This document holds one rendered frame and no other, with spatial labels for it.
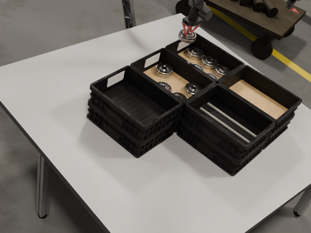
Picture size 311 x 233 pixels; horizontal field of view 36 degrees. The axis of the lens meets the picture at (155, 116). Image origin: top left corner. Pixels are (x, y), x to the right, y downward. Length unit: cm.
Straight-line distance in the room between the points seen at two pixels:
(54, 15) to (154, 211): 287
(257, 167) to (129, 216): 79
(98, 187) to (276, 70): 281
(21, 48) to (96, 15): 92
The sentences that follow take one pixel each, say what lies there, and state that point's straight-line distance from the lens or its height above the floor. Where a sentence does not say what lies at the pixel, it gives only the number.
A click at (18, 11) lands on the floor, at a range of 478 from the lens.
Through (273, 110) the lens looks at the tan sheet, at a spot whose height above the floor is 83.
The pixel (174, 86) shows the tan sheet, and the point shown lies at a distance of 276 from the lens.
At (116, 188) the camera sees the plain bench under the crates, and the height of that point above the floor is 70.
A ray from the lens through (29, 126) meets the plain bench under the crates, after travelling 258.
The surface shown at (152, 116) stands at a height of 83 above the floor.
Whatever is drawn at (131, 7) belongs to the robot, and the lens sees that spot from 359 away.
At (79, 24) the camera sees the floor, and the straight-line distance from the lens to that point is 468.
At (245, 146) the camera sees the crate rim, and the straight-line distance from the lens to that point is 239.
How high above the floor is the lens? 251
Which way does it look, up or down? 41 degrees down
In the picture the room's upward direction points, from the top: 14 degrees clockwise
